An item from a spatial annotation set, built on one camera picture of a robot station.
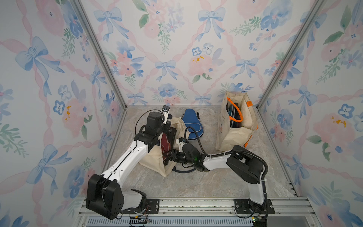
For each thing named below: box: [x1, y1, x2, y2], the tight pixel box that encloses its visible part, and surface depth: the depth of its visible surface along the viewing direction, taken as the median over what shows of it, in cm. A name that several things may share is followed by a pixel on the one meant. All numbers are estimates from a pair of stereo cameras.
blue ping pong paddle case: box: [181, 108, 204, 140], surface depth 112 cm
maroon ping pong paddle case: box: [160, 132, 171, 161], surface depth 92 cm
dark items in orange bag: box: [225, 102, 243, 128], surface depth 94 cm
